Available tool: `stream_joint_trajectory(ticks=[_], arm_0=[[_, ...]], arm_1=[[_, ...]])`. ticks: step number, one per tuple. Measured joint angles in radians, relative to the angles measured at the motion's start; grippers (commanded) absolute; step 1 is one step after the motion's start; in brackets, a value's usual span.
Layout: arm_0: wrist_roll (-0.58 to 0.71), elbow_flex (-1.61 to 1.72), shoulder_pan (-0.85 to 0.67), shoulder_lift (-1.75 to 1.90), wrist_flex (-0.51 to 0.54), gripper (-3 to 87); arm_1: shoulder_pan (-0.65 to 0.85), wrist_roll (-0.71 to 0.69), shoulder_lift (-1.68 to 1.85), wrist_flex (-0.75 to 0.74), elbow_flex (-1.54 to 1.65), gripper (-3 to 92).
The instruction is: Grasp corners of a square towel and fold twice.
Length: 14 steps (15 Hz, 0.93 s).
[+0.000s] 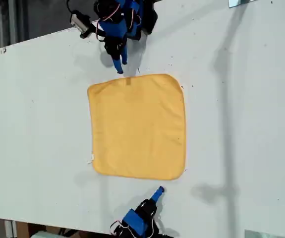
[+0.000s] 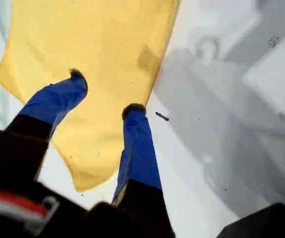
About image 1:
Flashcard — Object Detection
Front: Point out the yellow square towel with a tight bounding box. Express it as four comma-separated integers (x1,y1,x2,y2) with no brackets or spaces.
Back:
87,73,187,180

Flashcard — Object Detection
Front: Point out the steel plate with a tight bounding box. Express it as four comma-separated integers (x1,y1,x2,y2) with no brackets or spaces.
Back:
228,0,256,8

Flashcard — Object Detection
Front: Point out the white table leg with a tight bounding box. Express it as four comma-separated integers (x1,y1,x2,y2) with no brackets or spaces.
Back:
4,220,17,238

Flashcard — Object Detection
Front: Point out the black camera cable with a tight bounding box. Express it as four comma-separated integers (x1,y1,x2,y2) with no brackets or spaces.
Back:
66,0,80,15

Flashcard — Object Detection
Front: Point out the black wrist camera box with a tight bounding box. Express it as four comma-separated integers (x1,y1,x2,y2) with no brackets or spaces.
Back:
70,9,94,39

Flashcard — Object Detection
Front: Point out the white container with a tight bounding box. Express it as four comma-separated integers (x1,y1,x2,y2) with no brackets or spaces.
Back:
29,231,60,238

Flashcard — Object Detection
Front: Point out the black camera stalk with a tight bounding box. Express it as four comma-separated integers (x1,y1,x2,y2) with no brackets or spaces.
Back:
89,21,106,34

